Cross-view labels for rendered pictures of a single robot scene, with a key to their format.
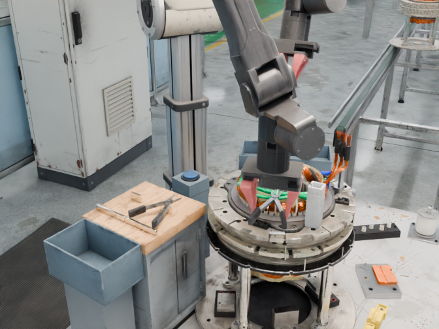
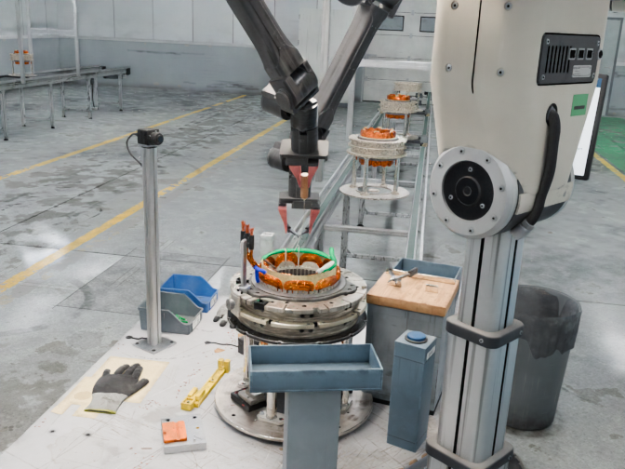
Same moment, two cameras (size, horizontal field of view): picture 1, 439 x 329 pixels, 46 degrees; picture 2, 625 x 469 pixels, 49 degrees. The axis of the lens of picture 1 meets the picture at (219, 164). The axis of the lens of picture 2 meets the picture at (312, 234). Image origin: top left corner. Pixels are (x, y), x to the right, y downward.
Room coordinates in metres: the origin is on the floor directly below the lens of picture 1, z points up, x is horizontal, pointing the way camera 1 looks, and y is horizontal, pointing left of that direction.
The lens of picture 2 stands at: (2.44, -0.53, 1.67)
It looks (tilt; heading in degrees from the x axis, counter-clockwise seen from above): 17 degrees down; 164
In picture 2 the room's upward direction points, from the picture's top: 3 degrees clockwise
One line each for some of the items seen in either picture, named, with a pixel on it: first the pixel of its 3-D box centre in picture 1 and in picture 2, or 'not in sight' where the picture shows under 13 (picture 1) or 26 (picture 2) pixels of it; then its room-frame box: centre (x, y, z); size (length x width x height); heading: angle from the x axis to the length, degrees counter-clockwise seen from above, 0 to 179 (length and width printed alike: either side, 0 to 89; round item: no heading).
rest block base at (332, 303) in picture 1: (321, 295); (247, 399); (1.00, -0.25, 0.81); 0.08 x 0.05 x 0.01; 24
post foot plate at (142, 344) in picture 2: not in sight; (154, 343); (0.61, -0.45, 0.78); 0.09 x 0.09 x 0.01; 40
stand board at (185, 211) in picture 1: (146, 214); (414, 290); (0.98, 0.16, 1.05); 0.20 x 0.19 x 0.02; 144
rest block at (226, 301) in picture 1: (226, 300); not in sight; (0.96, -0.02, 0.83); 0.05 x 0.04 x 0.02; 178
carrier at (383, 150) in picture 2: not in sight; (376, 165); (-1.09, 0.84, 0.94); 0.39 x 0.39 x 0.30
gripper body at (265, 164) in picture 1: (273, 156); (299, 188); (0.81, -0.09, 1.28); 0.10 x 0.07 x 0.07; 76
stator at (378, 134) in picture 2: not in sight; (377, 146); (-1.09, 0.84, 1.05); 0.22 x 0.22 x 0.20
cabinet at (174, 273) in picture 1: (149, 266); (409, 343); (0.98, 0.16, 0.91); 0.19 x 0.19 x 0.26; 54
